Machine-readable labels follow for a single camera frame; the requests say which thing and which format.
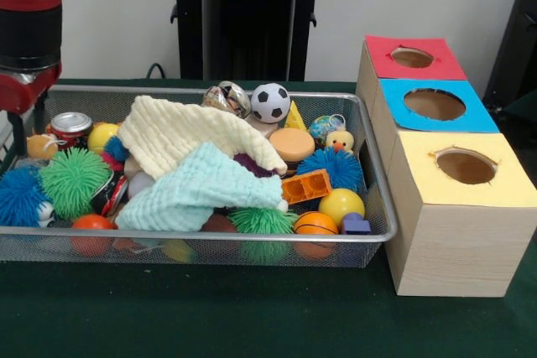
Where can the cream waffle cloth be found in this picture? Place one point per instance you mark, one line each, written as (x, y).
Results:
(189, 136)

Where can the green spiky ball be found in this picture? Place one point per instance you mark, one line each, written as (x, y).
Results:
(73, 180)

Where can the dark green table cloth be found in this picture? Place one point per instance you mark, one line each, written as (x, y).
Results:
(210, 316)

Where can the blue spiky ball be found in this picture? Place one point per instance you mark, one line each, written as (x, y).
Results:
(335, 169)
(19, 198)

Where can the red tin can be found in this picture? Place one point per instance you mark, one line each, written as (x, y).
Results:
(72, 127)

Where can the brown teddy bear toy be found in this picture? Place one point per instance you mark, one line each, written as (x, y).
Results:
(42, 146)

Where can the small soccer ball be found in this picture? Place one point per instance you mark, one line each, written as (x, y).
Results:
(270, 102)

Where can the mint green waffle cloth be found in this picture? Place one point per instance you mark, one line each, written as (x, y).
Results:
(201, 190)

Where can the black red crushed can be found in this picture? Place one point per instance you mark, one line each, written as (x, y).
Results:
(111, 194)

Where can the orange foam disc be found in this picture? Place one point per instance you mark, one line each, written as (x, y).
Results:
(291, 144)

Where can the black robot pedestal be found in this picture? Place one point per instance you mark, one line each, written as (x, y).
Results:
(251, 18)

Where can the wooden box with three holes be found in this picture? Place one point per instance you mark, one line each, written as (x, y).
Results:
(457, 249)

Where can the black upright panel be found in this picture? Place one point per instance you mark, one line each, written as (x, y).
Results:
(516, 39)

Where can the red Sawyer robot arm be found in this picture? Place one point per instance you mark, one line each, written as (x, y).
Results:
(29, 6)

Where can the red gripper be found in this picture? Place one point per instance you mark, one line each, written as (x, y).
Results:
(17, 96)

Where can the shallow mesh bin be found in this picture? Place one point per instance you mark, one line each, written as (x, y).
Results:
(235, 237)

